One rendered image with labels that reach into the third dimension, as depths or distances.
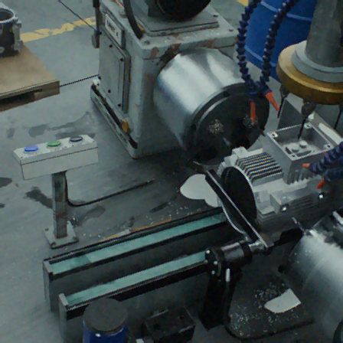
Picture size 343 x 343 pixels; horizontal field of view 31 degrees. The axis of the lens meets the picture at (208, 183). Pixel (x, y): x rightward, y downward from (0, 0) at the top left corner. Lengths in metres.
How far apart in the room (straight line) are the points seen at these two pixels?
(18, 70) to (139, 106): 1.76
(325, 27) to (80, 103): 1.00
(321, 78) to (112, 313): 0.60
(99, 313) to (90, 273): 0.48
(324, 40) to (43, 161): 0.63
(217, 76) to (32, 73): 1.96
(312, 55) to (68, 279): 0.68
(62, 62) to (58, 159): 2.38
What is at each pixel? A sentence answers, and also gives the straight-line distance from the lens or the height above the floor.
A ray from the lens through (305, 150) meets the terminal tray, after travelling 1.36.
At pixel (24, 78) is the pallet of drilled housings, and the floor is 0.15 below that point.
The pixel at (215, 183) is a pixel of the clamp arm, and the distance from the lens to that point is 1.37.
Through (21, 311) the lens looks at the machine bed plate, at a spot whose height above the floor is 0.80.
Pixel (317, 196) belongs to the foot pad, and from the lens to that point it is 1.35.
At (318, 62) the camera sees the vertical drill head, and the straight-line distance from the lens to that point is 1.20.
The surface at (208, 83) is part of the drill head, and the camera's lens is 1.46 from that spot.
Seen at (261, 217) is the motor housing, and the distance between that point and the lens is 1.30.
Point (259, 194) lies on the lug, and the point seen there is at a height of 1.09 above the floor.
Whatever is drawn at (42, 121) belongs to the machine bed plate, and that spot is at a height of 0.80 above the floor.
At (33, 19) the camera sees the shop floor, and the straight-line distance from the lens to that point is 4.14.
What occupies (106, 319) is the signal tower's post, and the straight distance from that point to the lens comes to 0.87.
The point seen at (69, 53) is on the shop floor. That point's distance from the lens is 3.79.
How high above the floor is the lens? 1.93
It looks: 41 degrees down
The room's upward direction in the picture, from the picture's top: 10 degrees clockwise
